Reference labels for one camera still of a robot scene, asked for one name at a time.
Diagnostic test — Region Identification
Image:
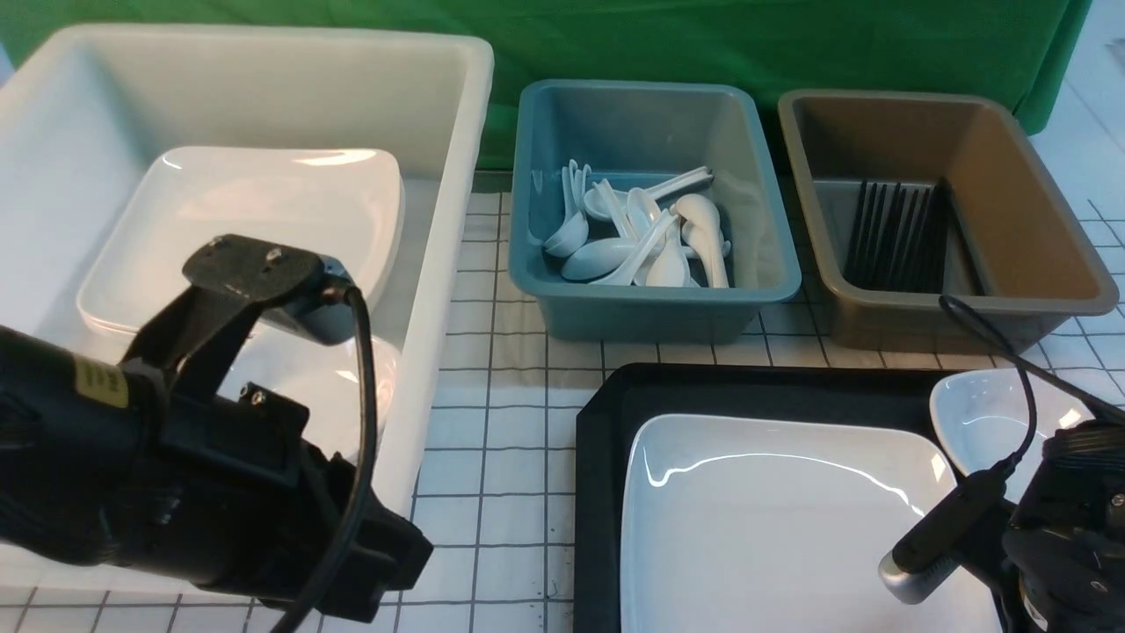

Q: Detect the top stacked white square plate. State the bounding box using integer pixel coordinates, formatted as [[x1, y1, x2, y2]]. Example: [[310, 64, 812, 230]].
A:
[[77, 147, 405, 335]]

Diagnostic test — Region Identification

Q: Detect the white soup spoon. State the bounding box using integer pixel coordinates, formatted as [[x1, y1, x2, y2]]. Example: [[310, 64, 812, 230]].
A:
[[672, 193, 729, 288]]

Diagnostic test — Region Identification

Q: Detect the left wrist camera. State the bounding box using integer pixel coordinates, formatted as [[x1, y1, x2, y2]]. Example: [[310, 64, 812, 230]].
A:
[[123, 233, 357, 401]]

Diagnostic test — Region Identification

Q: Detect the brown plastic bin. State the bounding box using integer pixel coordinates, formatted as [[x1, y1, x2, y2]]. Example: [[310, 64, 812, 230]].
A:
[[777, 90, 1121, 353]]

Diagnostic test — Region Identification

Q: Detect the white bowl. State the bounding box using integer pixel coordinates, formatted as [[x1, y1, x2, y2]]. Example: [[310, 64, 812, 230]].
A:
[[929, 368, 1094, 501], [221, 327, 361, 463]]

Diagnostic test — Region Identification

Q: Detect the white spoon pile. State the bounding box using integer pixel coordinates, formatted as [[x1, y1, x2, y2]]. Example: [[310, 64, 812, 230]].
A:
[[540, 159, 731, 287]]

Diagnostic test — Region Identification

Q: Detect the teal plastic bin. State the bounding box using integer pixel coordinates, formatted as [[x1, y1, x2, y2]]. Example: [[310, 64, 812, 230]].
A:
[[509, 80, 802, 345]]

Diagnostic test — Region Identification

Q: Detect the black serving tray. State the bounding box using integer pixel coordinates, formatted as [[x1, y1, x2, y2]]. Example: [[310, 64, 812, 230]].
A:
[[573, 364, 956, 632]]

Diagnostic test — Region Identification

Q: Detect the green cloth backdrop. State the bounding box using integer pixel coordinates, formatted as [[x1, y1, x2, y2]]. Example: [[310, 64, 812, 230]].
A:
[[3, 1, 1092, 170]]

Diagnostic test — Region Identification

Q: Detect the white rice plate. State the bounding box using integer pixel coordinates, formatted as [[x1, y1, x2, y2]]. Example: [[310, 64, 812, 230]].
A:
[[620, 414, 1001, 632]]

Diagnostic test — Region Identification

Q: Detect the large white plastic tub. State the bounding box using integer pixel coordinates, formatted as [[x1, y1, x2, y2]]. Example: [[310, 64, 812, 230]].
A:
[[0, 24, 495, 602]]

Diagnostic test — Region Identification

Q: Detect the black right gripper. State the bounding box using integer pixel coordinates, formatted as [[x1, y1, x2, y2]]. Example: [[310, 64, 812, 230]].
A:
[[954, 421, 1124, 632]]

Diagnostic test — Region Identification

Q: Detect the black chopsticks bundle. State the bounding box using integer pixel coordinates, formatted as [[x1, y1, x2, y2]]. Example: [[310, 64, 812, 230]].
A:
[[844, 179, 952, 293]]

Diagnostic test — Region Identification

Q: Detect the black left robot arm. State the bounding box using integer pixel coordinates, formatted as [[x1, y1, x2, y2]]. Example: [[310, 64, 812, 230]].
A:
[[3, 329, 356, 608]]

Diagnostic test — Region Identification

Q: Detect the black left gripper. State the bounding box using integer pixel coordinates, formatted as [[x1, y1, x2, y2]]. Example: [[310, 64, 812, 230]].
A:
[[123, 386, 433, 622]]

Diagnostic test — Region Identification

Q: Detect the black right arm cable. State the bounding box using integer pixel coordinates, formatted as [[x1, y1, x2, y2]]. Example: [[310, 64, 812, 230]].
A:
[[939, 295, 1125, 476]]

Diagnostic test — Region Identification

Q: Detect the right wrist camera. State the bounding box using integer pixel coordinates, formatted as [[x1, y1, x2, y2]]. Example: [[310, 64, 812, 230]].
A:
[[878, 468, 1010, 605]]

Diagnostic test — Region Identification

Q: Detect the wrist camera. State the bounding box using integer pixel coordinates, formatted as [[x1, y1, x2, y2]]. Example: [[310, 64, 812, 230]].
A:
[[878, 468, 1010, 605], [123, 233, 357, 401]]

